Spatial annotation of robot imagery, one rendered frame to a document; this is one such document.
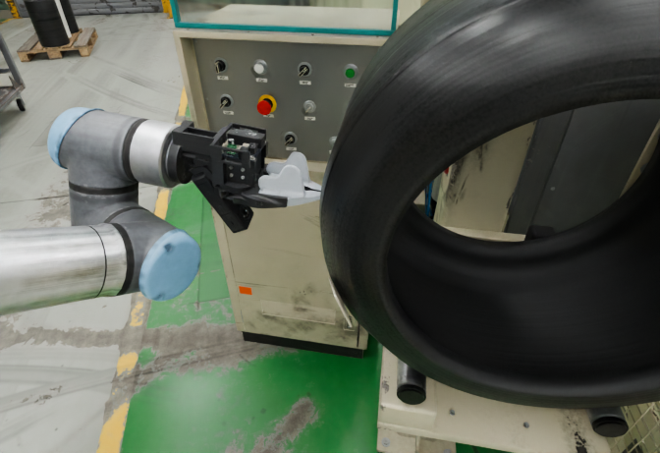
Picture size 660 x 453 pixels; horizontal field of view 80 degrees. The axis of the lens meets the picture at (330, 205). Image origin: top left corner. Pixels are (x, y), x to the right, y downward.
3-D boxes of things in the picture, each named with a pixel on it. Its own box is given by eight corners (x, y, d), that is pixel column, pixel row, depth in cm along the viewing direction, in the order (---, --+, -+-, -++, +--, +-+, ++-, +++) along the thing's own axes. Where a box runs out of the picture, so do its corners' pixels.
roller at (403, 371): (417, 236, 86) (425, 250, 88) (398, 242, 88) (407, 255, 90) (418, 387, 58) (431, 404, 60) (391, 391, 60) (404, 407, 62)
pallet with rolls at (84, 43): (40, 41, 606) (17, -16, 562) (97, 36, 629) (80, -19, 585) (20, 62, 515) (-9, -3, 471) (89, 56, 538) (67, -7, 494)
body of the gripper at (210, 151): (253, 154, 49) (161, 137, 50) (253, 209, 54) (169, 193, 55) (271, 129, 55) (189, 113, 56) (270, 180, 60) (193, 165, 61)
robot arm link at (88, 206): (95, 281, 55) (92, 198, 51) (60, 250, 61) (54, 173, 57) (158, 262, 62) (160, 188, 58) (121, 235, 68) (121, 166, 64)
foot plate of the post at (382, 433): (381, 379, 158) (382, 373, 156) (450, 390, 154) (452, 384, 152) (376, 451, 137) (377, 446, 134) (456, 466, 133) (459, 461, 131)
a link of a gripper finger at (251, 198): (284, 204, 52) (219, 192, 52) (284, 213, 52) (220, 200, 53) (293, 185, 55) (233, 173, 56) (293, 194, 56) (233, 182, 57)
